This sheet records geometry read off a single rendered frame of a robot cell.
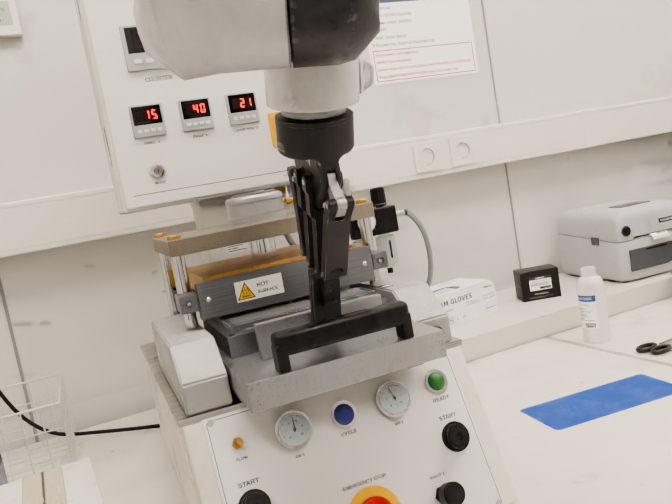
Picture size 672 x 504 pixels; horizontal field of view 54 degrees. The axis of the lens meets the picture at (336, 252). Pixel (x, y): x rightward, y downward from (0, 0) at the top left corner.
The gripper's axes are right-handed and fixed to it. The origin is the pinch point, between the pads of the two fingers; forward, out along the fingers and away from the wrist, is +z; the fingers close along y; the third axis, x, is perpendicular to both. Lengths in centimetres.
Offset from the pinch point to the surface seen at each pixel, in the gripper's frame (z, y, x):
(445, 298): 34, -46, 43
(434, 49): -10, -87, 63
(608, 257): 35, -47, 87
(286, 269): 1.8, -11.9, -0.6
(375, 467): 17.3, 8.5, 1.6
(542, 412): 30.6, -4.2, 34.9
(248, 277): 1.7, -11.9, -5.5
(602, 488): 23.0, 16.9, 26.1
